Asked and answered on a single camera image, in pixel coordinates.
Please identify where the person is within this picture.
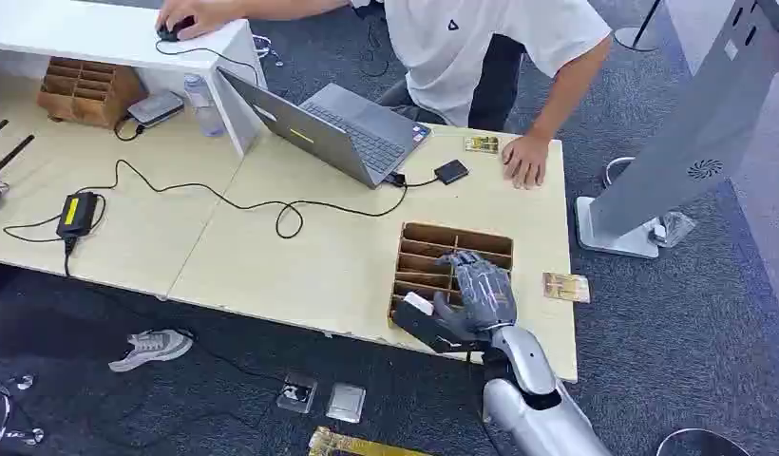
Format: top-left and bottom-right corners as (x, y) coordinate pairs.
(155, 0), (615, 191)

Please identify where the black antenna device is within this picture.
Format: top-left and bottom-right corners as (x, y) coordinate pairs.
(0, 119), (36, 212)

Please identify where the floor socket plate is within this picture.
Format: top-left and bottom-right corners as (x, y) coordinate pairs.
(325, 382), (368, 425)
(275, 371), (319, 415)

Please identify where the round chair base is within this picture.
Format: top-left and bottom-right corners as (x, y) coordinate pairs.
(655, 427), (751, 456)

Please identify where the grey sneaker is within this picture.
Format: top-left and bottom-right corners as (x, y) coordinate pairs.
(107, 328), (195, 374)

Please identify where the black computer mouse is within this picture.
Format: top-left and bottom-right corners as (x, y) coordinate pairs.
(157, 16), (197, 44)

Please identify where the black mouse cable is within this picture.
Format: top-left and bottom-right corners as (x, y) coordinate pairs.
(153, 38), (261, 86)

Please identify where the person's right hand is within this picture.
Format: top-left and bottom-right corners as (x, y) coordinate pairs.
(154, 0), (241, 43)

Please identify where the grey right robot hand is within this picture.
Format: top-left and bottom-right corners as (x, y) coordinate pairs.
(431, 250), (519, 345)

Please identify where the small black external drive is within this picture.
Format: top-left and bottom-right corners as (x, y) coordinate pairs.
(433, 158), (470, 187)

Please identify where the grey laptop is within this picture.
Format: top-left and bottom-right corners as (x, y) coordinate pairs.
(216, 66), (433, 191)

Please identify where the grey kiosk stand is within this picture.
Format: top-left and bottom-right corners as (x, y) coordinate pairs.
(574, 0), (779, 260)

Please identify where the yellow printed sheet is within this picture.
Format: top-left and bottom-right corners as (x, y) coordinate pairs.
(307, 426), (431, 456)

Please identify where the flat grey device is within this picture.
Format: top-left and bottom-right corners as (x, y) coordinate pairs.
(125, 90), (186, 131)

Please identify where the clear plastic piece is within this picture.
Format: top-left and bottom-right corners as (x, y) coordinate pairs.
(652, 210), (697, 249)

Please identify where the clear water bottle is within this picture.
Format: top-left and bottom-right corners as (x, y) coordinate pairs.
(181, 72), (227, 139)

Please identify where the wooden card box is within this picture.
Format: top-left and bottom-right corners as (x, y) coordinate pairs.
(36, 55), (149, 131)
(387, 220), (515, 330)

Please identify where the black power adapter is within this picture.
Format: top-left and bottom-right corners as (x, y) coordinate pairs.
(55, 191), (101, 241)

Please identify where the chrome chair base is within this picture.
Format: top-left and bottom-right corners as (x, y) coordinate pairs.
(0, 373), (46, 449)

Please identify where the person's left hand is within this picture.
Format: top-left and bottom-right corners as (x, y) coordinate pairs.
(501, 132), (552, 191)

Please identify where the printed card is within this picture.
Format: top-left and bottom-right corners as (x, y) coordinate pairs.
(541, 271), (592, 306)
(464, 134), (502, 156)

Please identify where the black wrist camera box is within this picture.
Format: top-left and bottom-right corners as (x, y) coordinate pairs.
(390, 291), (493, 355)

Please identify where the white desk riser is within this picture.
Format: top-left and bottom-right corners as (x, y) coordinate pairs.
(0, 0), (269, 159)

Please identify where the round stand base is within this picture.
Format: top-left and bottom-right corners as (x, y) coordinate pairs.
(613, 0), (666, 53)

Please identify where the black power cable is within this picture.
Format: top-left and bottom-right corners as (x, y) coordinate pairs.
(2, 158), (441, 278)

